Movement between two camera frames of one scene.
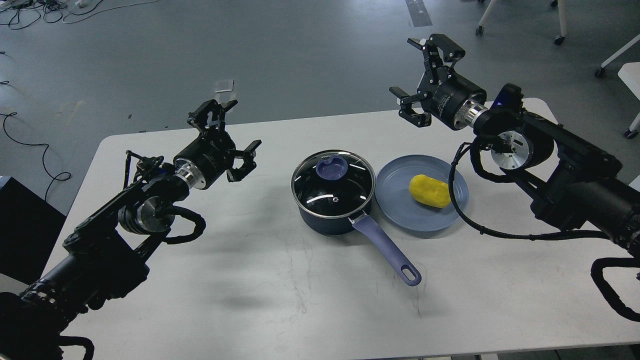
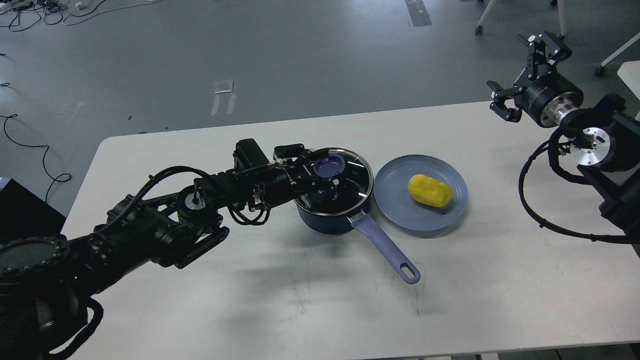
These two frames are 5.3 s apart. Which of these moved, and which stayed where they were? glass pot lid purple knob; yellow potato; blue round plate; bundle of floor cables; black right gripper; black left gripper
Moved: black right gripper; black left gripper
Stayed: blue round plate; bundle of floor cables; glass pot lid purple knob; yellow potato
